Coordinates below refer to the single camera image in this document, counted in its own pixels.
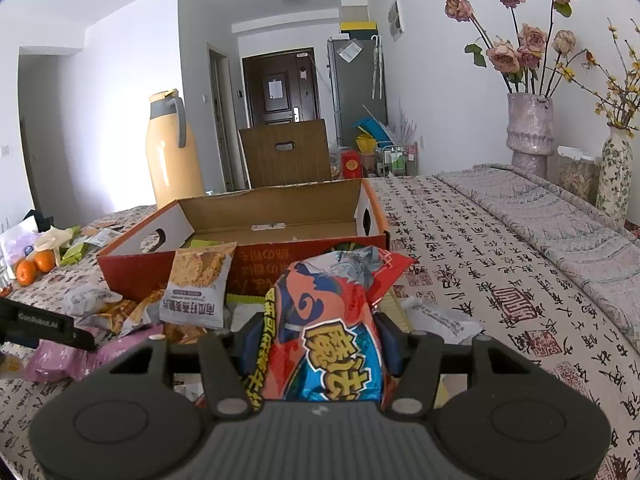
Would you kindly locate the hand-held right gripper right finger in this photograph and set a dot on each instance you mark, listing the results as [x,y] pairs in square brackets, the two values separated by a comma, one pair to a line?
[387,347]

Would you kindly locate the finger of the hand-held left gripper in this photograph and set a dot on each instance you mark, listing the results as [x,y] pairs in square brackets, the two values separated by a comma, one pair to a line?
[82,340]

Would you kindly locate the white carton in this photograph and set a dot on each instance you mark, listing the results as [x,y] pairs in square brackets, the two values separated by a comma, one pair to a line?
[355,9]

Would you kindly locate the pink snack packet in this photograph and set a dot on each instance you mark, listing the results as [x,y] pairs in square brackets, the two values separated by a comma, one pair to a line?
[55,365]

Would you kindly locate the pink textured vase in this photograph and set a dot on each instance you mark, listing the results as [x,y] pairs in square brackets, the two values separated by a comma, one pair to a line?
[529,135]

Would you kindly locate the white purple plastic bag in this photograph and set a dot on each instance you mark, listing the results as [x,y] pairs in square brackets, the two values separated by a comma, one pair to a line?
[17,247]

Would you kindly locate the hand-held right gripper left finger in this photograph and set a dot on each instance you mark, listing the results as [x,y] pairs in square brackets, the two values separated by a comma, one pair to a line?
[252,347]

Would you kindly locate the red blue snack bag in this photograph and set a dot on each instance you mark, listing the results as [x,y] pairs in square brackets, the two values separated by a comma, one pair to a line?
[325,320]

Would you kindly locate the grey crumpled snack packet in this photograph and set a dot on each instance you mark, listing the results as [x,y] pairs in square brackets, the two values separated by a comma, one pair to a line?
[90,300]

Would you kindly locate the white oat crisp packet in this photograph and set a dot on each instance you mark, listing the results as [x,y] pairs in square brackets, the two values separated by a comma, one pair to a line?
[197,280]

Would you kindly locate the orange snack packet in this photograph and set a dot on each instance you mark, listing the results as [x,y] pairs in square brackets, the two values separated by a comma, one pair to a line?
[125,317]

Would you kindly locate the dark brown door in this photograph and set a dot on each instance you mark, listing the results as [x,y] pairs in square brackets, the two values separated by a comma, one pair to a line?
[280,107]

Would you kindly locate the pale dried grass bunch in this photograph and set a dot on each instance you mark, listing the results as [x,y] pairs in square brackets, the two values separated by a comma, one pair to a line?
[404,125]

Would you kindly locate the clear storage jar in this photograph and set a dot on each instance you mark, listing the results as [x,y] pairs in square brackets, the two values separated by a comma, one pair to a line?
[577,177]

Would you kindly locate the folded umbrella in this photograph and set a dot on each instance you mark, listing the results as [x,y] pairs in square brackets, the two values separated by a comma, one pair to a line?
[377,67]

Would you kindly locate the blue plastic dustpan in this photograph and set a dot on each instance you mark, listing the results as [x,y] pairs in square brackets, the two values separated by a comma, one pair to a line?
[367,127]

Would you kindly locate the dried pink rose bouquet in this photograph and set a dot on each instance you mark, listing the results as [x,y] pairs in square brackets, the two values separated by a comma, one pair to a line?
[505,55]

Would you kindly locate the red gift box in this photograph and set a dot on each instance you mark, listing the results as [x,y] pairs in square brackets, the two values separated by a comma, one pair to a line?
[351,164]

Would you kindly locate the grey refrigerator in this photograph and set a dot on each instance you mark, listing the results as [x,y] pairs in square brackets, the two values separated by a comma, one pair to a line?
[357,95]

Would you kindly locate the folded grey blanket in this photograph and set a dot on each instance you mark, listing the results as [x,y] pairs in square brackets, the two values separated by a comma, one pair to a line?
[565,230]

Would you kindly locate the orange cardboard box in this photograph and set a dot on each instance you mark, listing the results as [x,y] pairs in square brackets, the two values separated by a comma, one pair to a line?
[280,262]

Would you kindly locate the floral patterned vase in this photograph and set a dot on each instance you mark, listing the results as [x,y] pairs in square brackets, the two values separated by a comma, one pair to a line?
[614,185]

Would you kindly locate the green snack packet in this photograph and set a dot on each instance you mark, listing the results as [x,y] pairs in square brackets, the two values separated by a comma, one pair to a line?
[75,252]

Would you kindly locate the yellow bag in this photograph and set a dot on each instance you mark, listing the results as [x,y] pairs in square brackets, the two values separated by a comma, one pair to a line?
[366,144]

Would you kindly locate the orange fruit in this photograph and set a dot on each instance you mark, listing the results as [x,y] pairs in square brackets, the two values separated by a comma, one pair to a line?
[25,272]
[45,260]

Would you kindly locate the yellow flat box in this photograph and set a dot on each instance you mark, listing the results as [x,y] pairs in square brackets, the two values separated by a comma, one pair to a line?
[359,26]

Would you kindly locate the yellow thermos jug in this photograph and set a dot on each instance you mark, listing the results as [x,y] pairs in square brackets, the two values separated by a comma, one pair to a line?
[172,160]

